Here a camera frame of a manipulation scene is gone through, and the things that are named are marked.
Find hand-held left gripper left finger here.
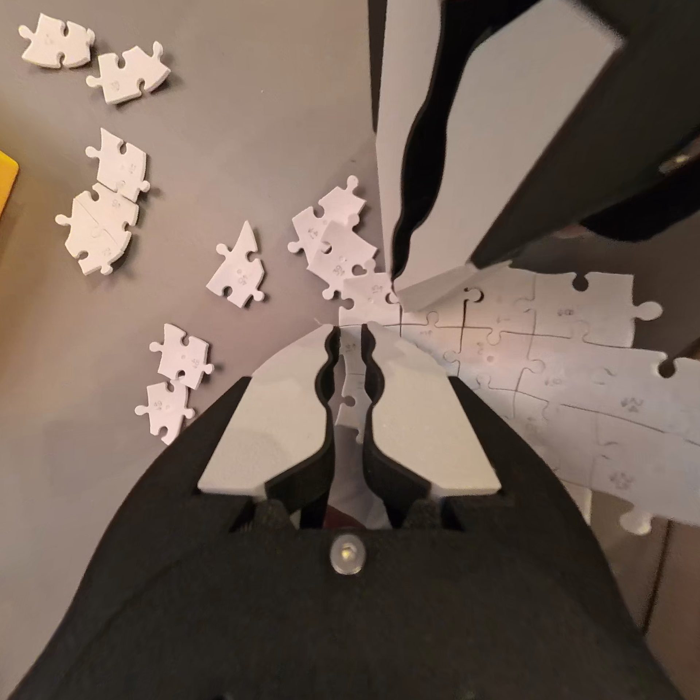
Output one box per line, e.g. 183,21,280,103
197,324,341,530

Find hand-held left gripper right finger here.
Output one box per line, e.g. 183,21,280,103
359,323,502,530

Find white puzzle pieces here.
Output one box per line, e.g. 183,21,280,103
18,12,379,446

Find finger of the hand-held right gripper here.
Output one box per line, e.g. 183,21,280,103
398,0,624,311
376,0,482,281

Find assembled white puzzle section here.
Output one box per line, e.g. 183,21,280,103
335,268,700,537

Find yellow plastic bin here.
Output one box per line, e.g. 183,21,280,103
0,150,20,217

